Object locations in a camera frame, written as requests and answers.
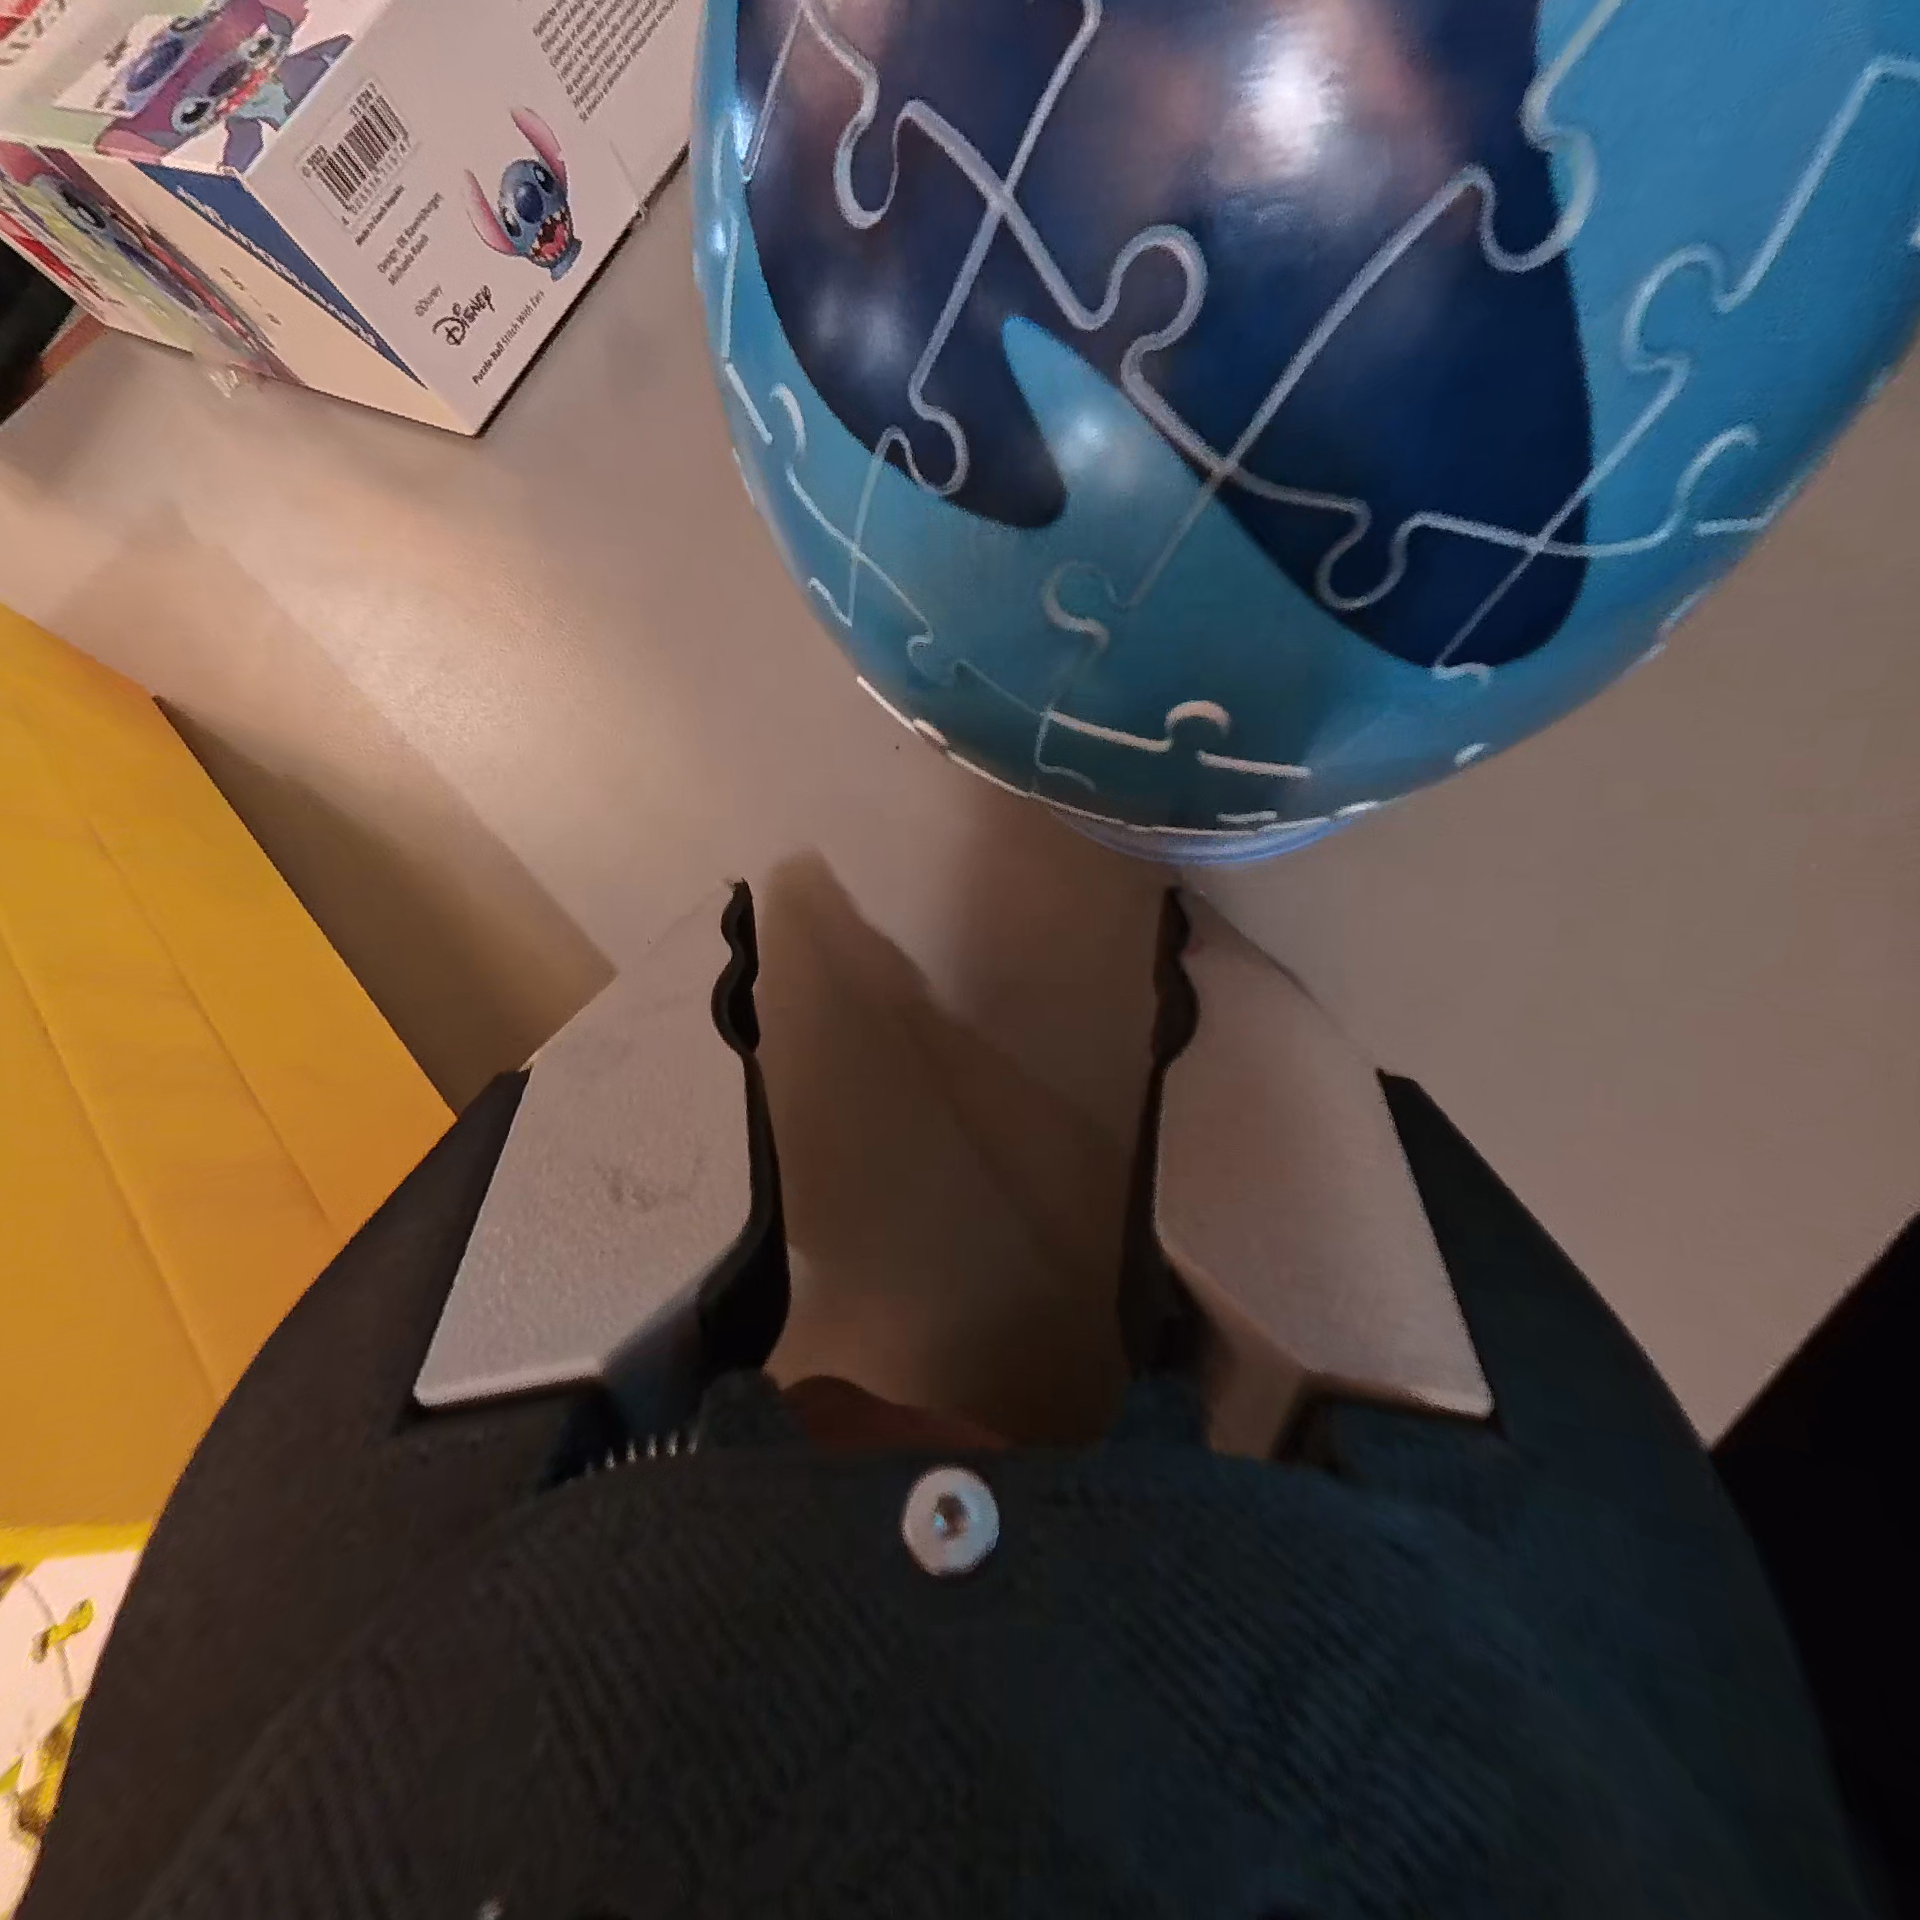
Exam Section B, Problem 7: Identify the cartoon printed puzzle box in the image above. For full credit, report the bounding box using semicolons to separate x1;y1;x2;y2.
0;0;695;440

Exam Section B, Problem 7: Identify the yellow cardboard box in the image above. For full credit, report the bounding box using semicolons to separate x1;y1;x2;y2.
0;599;459;1531

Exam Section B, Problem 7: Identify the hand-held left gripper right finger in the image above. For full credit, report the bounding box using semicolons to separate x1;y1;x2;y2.
1123;884;1496;1451

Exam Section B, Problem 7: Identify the white printed sheet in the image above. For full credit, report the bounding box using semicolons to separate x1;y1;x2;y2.
0;1523;152;1895

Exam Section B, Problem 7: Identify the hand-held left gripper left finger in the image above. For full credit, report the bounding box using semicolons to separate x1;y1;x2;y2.
411;880;792;1413

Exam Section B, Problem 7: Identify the blue puzzle ball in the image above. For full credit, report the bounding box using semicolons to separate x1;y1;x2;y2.
691;0;1920;874

